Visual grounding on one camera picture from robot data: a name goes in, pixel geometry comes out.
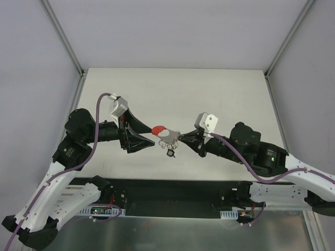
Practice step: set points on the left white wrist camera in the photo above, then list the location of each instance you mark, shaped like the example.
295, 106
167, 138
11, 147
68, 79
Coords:
118, 106

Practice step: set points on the left aluminium frame post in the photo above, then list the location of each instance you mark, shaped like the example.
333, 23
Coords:
62, 36

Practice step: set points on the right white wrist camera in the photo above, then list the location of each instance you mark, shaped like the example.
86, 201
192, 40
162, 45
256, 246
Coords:
206, 121

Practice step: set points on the left cable duct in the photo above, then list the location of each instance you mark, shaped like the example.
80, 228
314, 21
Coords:
99, 211

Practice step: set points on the cable duct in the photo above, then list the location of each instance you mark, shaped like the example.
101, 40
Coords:
235, 214
99, 211

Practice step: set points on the red keyring tag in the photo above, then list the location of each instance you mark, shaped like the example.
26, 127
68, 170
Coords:
160, 130

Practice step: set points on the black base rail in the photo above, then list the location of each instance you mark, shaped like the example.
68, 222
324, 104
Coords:
198, 199

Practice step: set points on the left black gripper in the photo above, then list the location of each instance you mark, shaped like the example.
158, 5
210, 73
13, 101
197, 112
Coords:
123, 134

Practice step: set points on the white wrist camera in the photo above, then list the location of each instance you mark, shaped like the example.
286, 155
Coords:
206, 121
118, 106

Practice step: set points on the blue key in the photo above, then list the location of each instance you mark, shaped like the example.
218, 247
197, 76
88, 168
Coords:
170, 153

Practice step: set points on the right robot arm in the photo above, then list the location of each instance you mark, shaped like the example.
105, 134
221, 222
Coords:
279, 175

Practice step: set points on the right cable duct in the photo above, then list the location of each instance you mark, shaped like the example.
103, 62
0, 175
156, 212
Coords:
235, 214

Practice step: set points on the right aluminium frame post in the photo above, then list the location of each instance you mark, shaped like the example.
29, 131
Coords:
290, 35

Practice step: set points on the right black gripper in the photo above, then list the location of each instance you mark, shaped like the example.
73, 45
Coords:
200, 144

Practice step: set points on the aluminium frame post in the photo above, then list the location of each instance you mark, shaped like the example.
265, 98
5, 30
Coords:
290, 35
62, 36

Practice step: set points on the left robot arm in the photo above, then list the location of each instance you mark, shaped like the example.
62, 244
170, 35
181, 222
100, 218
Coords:
39, 222

